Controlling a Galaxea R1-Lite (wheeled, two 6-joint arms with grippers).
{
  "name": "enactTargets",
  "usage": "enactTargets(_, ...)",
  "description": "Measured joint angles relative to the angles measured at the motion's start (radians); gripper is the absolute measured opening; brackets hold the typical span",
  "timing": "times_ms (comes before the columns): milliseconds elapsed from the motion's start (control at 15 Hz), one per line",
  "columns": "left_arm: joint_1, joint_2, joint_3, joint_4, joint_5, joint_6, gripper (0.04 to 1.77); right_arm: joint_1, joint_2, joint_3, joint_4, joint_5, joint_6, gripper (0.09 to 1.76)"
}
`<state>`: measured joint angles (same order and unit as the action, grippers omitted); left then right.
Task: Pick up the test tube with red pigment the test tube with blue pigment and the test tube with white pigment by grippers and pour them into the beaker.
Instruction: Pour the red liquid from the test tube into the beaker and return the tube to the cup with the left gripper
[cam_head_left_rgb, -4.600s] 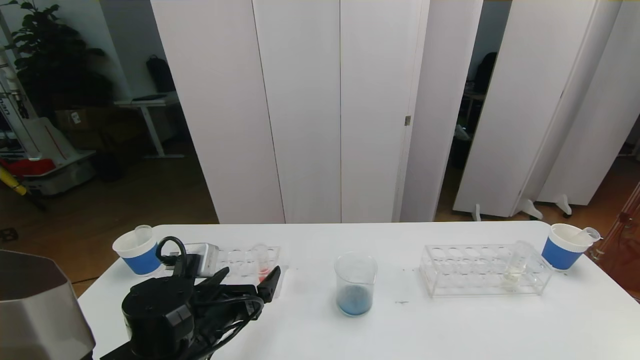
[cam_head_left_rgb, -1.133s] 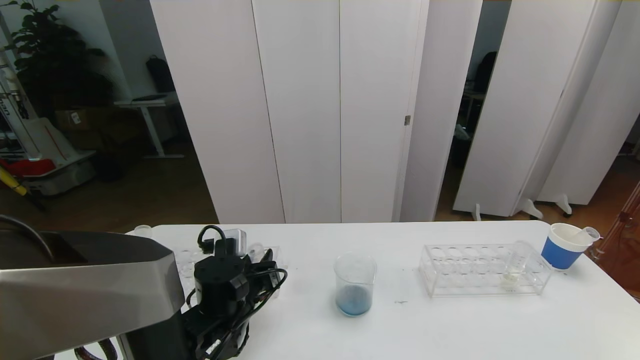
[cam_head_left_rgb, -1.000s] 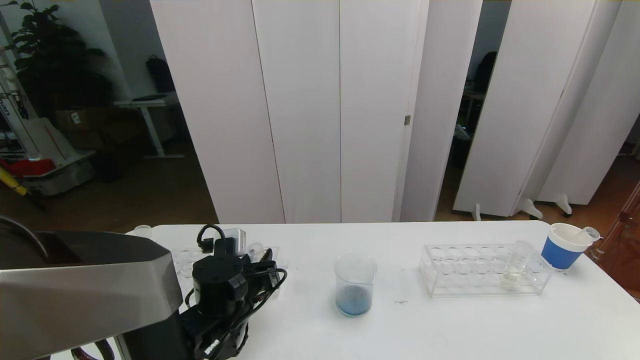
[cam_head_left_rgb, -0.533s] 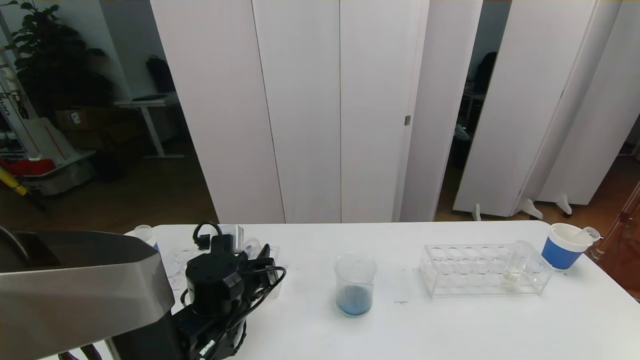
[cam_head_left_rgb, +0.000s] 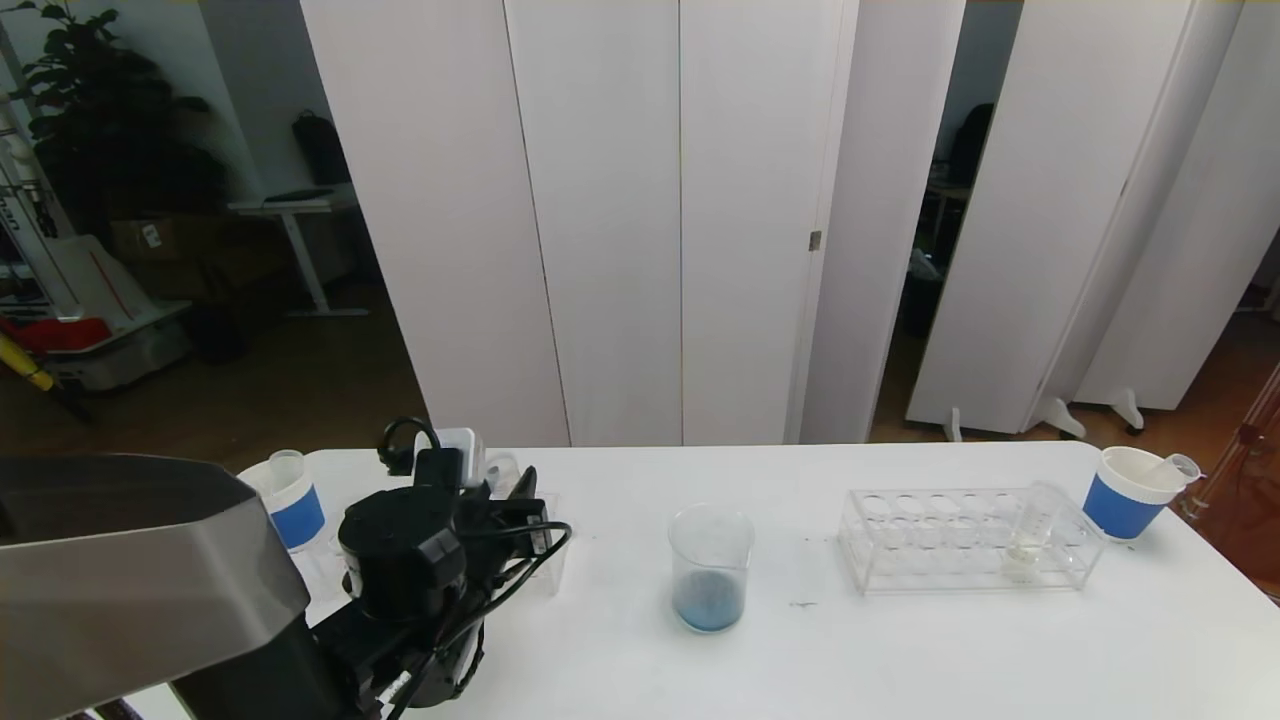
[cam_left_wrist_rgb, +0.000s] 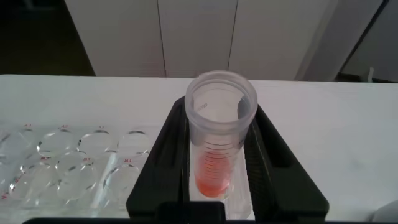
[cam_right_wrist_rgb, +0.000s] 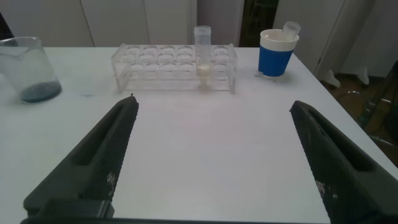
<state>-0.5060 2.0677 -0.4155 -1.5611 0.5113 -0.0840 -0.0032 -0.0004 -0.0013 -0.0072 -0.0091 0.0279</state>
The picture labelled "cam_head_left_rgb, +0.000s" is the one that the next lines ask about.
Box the test tube with yellowish liquid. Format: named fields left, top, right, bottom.
left=1005, top=482, right=1066, bottom=581

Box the clear acrylic test tube rack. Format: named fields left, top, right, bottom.
left=838, top=488, right=1109, bottom=595
left=300, top=490, right=573, bottom=599

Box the clear glass beaker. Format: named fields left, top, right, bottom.
left=668, top=505, right=755, bottom=636

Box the white partition panel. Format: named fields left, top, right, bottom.
left=800, top=0, right=967, bottom=446
left=1075, top=0, right=1280, bottom=433
left=905, top=0, right=1246, bottom=443

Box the blue and white paper cup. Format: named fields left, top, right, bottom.
left=1082, top=447, right=1187, bottom=542
left=240, top=458, right=327, bottom=553

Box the white standing desk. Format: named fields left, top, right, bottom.
left=228, top=188, right=369, bottom=319

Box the black backpack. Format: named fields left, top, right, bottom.
left=292, top=110, right=353, bottom=186

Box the brown cardboard box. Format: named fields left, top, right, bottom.
left=108, top=215, right=201, bottom=263

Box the white wheeled machine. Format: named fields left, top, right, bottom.
left=0, top=90, right=191, bottom=391

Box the dark green potted plant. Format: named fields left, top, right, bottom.
left=8, top=0, right=226, bottom=236

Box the red plastic part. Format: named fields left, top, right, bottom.
left=0, top=318, right=109, bottom=353

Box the yellow tool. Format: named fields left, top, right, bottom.
left=0, top=330, right=53, bottom=391

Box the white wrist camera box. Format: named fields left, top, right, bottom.
left=437, top=427, right=487, bottom=488

